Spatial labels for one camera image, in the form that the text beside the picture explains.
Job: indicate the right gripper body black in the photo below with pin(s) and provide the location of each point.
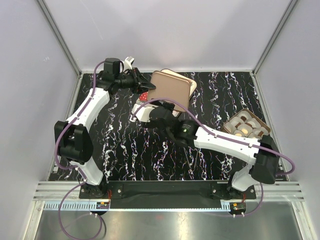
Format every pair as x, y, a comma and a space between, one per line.
149, 123

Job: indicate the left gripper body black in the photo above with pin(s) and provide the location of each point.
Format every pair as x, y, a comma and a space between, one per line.
129, 81

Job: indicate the brown tin lid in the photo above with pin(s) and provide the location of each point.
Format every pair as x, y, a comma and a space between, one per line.
170, 91

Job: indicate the black metal tongs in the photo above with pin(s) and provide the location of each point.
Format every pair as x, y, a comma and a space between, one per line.
191, 160

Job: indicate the brown tin box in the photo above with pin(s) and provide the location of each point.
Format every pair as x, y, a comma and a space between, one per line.
246, 124

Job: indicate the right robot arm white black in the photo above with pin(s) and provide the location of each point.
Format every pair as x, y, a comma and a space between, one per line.
260, 156

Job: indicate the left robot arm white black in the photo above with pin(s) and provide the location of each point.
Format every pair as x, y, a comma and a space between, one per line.
73, 145

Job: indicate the strawberry pattern white tray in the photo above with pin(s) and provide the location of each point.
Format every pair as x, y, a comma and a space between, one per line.
170, 95

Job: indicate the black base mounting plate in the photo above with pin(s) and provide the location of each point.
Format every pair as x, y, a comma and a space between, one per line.
199, 188

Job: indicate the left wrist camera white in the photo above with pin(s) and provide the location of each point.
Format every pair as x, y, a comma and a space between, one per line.
128, 63

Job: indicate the white cable duct left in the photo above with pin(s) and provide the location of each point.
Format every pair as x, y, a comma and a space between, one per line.
77, 206

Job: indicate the aluminium frame rail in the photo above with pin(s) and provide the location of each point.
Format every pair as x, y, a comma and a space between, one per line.
283, 191

